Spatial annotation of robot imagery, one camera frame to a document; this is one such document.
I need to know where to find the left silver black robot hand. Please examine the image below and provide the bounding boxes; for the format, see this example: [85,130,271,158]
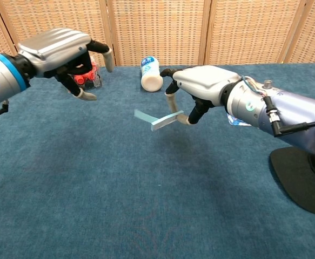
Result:
[16,28,115,102]

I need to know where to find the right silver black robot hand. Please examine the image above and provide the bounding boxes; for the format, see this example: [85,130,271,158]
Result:
[159,65,242,126]

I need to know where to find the clear box with red toy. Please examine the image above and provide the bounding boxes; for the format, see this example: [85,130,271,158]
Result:
[71,56,103,90]

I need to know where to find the blue hair clip card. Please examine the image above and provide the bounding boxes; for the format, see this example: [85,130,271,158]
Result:
[225,112,252,128]

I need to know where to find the white plastic bottle blue label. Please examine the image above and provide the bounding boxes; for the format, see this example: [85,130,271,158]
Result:
[140,56,164,93]

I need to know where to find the woven rattan folding screen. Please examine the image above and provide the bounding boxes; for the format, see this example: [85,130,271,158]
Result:
[0,0,315,71]

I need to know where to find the blue table mat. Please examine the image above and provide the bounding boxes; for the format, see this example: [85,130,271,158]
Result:
[0,62,315,259]

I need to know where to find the black baseball cap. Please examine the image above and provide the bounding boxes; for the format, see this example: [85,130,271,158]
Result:
[270,147,315,218]

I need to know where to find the coloured right wrist wires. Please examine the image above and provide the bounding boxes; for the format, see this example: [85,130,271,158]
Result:
[240,75,269,96]

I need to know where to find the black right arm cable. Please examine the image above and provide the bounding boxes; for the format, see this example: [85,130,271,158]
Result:
[264,96,315,138]

